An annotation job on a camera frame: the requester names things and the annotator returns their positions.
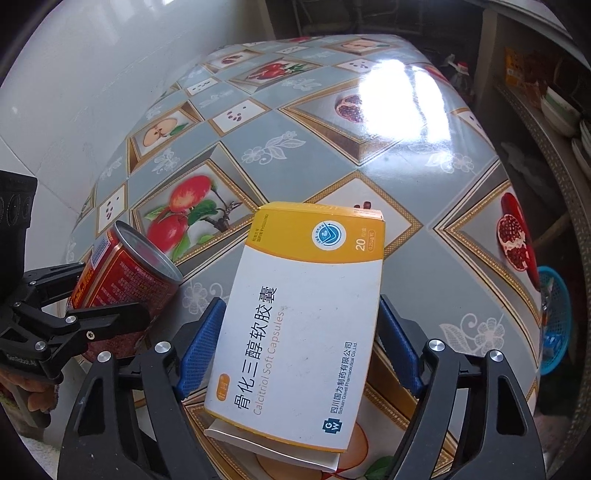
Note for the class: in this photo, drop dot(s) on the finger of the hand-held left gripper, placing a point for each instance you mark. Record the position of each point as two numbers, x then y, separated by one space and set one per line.
51 277
106 321

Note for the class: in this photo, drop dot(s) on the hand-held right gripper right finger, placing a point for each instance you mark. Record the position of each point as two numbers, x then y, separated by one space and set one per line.
399 346

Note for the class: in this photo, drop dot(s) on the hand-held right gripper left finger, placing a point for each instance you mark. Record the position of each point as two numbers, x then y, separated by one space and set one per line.
201 346

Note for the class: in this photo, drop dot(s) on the red drink can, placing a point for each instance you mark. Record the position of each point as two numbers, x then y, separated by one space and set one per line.
124 281

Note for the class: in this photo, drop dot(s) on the yellow white medicine box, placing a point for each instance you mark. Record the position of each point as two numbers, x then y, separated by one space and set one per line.
300 332

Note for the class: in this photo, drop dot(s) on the blue plastic wastebasket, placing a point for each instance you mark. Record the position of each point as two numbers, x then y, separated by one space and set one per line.
556 318

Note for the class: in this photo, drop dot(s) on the person's left hand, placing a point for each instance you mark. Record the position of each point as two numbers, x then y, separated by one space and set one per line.
39 390

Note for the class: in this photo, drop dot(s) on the fruit print tablecloth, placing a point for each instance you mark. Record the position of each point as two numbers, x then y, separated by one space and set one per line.
323 138

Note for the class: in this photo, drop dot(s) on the crumpled white plastic bag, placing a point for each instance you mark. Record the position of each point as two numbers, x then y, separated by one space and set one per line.
521 157

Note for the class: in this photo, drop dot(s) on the perforated metal shelf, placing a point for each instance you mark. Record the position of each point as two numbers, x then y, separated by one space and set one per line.
554 170

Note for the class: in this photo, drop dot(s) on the cooking oil bottle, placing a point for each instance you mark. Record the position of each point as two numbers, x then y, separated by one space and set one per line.
461 78

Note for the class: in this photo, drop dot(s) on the stack of bowls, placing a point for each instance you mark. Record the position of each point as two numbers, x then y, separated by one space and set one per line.
561 110

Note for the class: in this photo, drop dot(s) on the red packet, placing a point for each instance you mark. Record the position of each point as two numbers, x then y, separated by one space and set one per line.
538 78

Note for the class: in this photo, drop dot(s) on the yellow packet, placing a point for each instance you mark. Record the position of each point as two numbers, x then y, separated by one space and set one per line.
515 67

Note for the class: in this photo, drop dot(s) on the concrete kitchen counter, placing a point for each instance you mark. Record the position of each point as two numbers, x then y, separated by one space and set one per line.
517 23

